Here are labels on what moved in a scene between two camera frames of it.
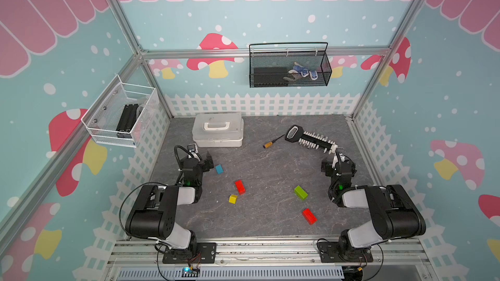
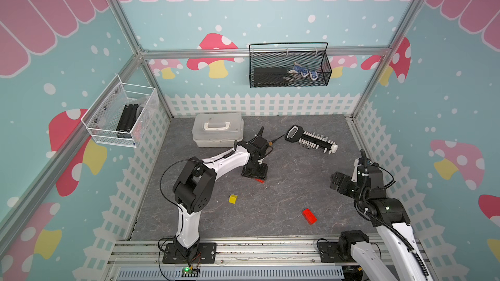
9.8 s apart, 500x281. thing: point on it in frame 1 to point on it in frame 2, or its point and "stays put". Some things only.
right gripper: x=329 y=165 to x=343 y=185
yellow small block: x=232 y=198 stays put
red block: x=309 y=216 stays put
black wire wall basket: x=290 y=69 stays put
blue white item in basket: x=298 y=68 stays put
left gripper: x=206 y=166 to x=260 y=175
